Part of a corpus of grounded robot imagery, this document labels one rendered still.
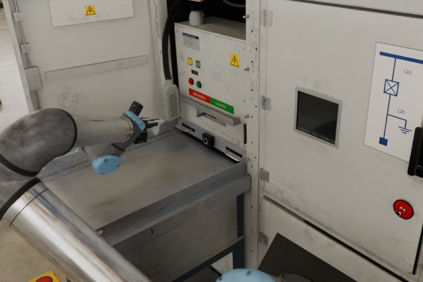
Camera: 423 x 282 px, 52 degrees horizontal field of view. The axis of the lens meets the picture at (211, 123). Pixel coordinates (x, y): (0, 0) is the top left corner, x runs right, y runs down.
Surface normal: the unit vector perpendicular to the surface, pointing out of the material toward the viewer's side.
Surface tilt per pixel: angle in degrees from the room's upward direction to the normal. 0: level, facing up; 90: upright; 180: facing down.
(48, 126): 48
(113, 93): 90
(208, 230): 90
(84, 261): 54
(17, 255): 0
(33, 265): 0
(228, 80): 90
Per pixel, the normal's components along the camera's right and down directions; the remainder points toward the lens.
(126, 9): 0.45, 0.37
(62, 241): 0.19, -0.20
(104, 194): -0.04, -0.90
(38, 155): 0.71, 0.33
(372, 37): -0.78, 0.29
